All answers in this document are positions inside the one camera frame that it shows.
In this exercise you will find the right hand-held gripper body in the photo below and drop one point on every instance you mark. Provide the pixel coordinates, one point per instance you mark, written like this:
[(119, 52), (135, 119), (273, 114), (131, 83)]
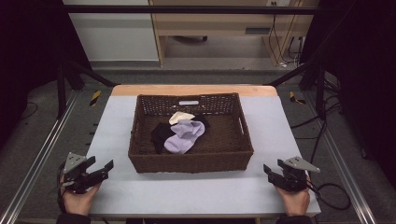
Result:
[(294, 179)]

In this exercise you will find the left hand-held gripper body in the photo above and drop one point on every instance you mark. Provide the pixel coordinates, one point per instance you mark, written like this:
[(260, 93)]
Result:
[(74, 161)]

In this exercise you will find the person's right hand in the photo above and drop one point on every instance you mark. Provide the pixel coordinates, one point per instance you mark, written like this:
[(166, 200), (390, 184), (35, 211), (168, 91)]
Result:
[(294, 202)]

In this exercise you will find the person's left hand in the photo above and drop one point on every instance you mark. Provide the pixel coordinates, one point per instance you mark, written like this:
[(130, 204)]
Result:
[(79, 202)]

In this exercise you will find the brown woven basket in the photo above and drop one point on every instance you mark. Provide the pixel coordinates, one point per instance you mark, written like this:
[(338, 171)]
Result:
[(224, 146)]

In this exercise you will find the yellow black tape piece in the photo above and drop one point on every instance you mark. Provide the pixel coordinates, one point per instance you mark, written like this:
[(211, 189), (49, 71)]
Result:
[(294, 98), (95, 98)]

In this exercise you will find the black sock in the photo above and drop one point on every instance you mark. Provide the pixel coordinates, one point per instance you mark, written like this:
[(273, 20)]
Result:
[(202, 121), (160, 135)]

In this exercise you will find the grey table mat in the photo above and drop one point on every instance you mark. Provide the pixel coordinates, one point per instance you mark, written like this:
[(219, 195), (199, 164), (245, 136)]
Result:
[(193, 193)]

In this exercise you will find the light purple sock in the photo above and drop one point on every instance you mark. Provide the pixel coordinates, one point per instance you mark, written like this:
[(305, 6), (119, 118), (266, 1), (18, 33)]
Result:
[(185, 137)]

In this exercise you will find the cream sock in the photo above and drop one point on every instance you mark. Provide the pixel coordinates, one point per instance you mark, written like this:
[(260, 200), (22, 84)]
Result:
[(180, 117)]

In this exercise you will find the black curtain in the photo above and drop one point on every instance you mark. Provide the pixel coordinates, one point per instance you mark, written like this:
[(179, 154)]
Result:
[(28, 46), (364, 62)]

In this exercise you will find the white cabinet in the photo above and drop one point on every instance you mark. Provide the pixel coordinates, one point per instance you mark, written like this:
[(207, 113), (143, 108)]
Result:
[(115, 37)]

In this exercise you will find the aluminium rail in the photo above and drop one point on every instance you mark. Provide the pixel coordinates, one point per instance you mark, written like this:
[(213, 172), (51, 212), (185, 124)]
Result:
[(345, 174), (37, 161)]

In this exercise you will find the black frame strut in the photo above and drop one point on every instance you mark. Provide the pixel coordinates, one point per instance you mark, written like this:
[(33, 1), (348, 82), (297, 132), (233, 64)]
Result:
[(292, 74), (90, 74)]

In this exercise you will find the black horizontal frame bar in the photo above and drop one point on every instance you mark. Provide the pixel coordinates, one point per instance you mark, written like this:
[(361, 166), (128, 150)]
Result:
[(186, 9)]

